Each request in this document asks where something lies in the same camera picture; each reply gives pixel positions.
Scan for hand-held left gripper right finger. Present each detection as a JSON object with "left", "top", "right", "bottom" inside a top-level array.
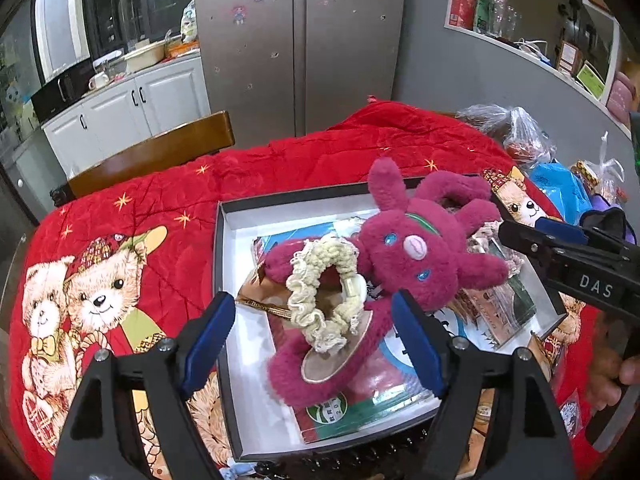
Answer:
[{"left": 391, "top": 289, "right": 576, "bottom": 480}]

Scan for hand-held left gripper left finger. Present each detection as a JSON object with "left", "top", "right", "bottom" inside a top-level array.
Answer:
[{"left": 52, "top": 291, "right": 237, "bottom": 480}]

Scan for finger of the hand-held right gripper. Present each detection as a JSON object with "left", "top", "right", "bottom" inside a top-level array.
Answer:
[
  {"left": 536, "top": 216, "right": 591, "bottom": 248},
  {"left": 499, "top": 219, "right": 593, "bottom": 281}
]

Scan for magenta plush bunny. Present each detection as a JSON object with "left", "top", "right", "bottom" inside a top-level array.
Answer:
[{"left": 357, "top": 156, "right": 511, "bottom": 311}]

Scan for cream frilled scrunchie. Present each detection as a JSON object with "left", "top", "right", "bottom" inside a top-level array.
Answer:
[{"left": 286, "top": 237, "right": 373, "bottom": 353}]

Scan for black box with white inside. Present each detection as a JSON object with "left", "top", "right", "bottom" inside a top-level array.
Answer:
[{"left": 212, "top": 175, "right": 568, "bottom": 463}]

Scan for person's right hand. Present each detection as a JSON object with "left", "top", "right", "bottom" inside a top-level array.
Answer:
[{"left": 587, "top": 340, "right": 640, "bottom": 410}]

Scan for blue plastic bag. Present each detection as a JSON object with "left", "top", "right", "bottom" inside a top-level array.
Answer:
[{"left": 527, "top": 160, "right": 596, "bottom": 223}]

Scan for purple cloth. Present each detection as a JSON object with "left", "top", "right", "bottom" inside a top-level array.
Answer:
[{"left": 590, "top": 192, "right": 626, "bottom": 216}]

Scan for clear plastic bag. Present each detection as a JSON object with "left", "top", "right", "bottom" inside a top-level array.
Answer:
[
  {"left": 455, "top": 104, "right": 556, "bottom": 163},
  {"left": 575, "top": 132, "right": 626, "bottom": 206}
]

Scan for gold pyramid packet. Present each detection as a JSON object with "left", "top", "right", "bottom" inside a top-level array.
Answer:
[{"left": 237, "top": 280, "right": 296, "bottom": 321}]

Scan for picture booklet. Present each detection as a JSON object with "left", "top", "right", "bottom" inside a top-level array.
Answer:
[{"left": 435, "top": 260, "right": 538, "bottom": 351}]

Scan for green and white booklet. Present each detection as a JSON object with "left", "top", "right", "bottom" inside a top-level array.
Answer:
[{"left": 292, "top": 350, "right": 441, "bottom": 445}]

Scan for small clear packet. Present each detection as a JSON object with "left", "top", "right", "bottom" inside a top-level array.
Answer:
[{"left": 559, "top": 391, "right": 583, "bottom": 436}]

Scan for black toothed hair clip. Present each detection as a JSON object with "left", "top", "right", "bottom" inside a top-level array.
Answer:
[{"left": 252, "top": 432, "right": 436, "bottom": 480}]

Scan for pink bag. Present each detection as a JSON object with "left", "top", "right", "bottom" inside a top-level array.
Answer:
[{"left": 605, "top": 72, "right": 638, "bottom": 121}]

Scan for green card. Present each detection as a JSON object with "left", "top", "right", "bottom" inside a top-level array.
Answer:
[{"left": 575, "top": 60, "right": 608, "bottom": 98}]

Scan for red printed blanket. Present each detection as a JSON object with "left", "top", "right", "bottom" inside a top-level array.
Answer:
[{"left": 7, "top": 97, "right": 606, "bottom": 480}]

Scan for small framed picture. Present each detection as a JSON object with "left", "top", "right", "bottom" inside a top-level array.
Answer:
[{"left": 556, "top": 41, "right": 581, "bottom": 73}]

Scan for wooden chair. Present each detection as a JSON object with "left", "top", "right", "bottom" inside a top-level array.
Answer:
[{"left": 50, "top": 110, "right": 236, "bottom": 206}]

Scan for clear glass bottles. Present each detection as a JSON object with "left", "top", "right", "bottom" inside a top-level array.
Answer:
[{"left": 487, "top": 0, "right": 523, "bottom": 38}]

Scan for green package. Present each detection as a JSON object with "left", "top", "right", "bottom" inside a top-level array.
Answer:
[{"left": 472, "top": 0, "right": 493, "bottom": 33}]

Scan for white kitchen cabinet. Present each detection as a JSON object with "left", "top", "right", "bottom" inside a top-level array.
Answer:
[{"left": 42, "top": 52, "right": 211, "bottom": 181}]

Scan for cream basin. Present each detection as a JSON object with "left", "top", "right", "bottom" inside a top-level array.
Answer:
[{"left": 122, "top": 40, "right": 166, "bottom": 73}]

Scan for black microwave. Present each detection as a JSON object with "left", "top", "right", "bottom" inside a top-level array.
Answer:
[{"left": 30, "top": 62, "right": 96, "bottom": 123}]

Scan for silver refrigerator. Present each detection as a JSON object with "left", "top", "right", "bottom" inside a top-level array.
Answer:
[{"left": 192, "top": 0, "right": 408, "bottom": 148}]

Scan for glass door with stickers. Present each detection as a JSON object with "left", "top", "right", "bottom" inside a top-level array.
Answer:
[{"left": 0, "top": 5, "right": 48, "bottom": 161}]

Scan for dark window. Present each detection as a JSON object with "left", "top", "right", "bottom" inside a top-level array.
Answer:
[{"left": 80, "top": 0, "right": 196, "bottom": 61}]

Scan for white wall shelf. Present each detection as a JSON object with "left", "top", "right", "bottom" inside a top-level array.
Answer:
[{"left": 442, "top": 0, "right": 640, "bottom": 131}]

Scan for white cable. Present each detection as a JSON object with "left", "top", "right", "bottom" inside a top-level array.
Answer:
[{"left": 515, "top": 37, "right": 553, "bottom": 63}]

